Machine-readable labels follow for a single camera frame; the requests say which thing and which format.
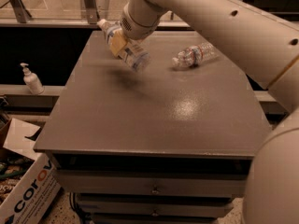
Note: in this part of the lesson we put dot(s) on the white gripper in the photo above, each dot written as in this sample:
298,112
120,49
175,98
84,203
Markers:
130,29

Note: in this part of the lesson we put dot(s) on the clear crushed plastic bottle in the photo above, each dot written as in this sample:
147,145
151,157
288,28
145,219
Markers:
194,55

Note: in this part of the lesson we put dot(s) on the metal railing frame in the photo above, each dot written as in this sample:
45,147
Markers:
89,11

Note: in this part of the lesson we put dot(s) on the white pump dispenser bottle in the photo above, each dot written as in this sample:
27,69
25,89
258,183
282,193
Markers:
31,80

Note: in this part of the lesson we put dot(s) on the white cardboard box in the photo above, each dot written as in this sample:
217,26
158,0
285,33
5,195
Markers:
30,199

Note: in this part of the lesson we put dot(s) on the blue label plastic bottle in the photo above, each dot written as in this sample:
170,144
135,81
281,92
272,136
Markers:
122,47

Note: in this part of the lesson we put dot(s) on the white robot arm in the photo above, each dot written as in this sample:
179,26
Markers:
263,46

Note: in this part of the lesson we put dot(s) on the grey drawer cabinet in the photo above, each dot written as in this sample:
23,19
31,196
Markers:
157,147

